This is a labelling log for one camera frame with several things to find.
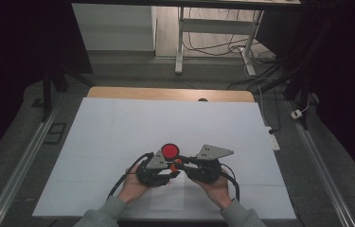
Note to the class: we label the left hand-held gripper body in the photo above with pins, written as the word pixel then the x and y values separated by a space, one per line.
pixel 153 175

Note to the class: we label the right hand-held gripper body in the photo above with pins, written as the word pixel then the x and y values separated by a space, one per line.
pixel 208 170

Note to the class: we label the round red ink pad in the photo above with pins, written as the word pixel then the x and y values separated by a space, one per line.
pixel 170 150

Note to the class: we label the white paper sheet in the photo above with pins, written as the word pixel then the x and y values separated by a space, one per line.
pixel 168 197

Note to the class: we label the person's right hand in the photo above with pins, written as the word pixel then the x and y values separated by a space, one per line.
pixel 219 190

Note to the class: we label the person's left hand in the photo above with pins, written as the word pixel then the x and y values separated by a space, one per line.
pixel 131 190

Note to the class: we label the white power strip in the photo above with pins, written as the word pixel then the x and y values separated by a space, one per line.
pixel 273 140

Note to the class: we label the wooden table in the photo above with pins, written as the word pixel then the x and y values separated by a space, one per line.
pixel 150 93

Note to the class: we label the white plug adapter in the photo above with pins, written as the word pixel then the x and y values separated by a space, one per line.
pixel 296 114

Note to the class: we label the black floor socket plate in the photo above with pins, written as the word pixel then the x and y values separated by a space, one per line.
pixel 55 133

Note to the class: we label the black metal stand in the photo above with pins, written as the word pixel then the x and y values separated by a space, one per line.
pixel 303 85
pixel 47 91

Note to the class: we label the white cabinet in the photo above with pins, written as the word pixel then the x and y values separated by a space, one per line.
pixel 112 28

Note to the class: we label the aluminium floor rail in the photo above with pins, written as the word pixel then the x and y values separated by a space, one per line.
pixel 320 170
pixel 20 170

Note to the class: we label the white desk frame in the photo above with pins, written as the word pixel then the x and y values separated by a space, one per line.
pixel 213 26

